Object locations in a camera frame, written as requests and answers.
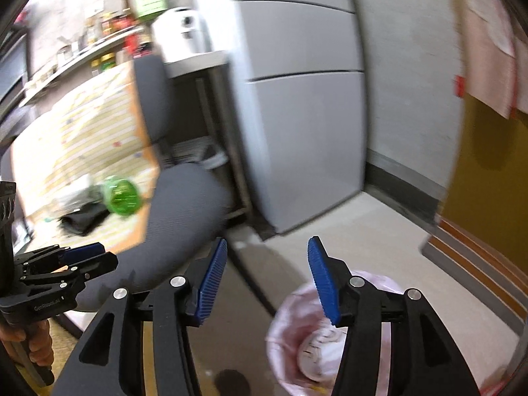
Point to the brown wooden door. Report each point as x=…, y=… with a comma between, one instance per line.
x=486, y=165

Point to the white wrapper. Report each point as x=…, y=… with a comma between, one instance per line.
x=76, y=194

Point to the white kitchen counter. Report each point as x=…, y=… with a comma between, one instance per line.
x=198, y=62

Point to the steel range hood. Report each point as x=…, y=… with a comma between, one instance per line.
x=12, y=70

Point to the row of seasoning bottles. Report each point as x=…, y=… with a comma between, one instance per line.
x=111, y=20

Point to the green plastic bottle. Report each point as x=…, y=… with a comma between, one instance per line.
x=121, y=196

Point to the grey office chair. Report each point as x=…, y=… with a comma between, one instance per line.
x=185, y=198

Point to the yellow striped dotted mat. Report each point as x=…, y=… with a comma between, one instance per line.
x=82, y=132

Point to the pink-lined trash bin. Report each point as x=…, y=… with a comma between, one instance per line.
x=288, y=330

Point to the green plastic basket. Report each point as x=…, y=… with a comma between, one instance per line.
x=150, y=4

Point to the white air fryer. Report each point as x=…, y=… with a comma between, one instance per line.
x=181, y=33

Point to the red wall hook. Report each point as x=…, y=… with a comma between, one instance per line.
x=460, y=86

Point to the black bag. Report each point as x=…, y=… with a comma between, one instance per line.
x=84, y=219

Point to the white refrigerator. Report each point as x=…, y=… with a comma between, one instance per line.
x=297, y=90

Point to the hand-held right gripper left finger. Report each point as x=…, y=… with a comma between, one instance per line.
x=210, y=284

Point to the white plastic crate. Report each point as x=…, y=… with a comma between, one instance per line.
x=202, y=154

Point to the white plastic bowl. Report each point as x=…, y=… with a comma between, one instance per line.
x=317, y=350

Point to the person's left hand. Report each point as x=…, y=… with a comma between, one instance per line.
x=39, y=338

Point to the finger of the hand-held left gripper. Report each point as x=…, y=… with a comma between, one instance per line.
x=95, y=268
x=82, y=253

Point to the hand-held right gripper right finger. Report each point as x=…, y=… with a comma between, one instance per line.
x=326, y=284

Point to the pink apron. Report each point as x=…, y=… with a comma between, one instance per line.
x=486, y=29

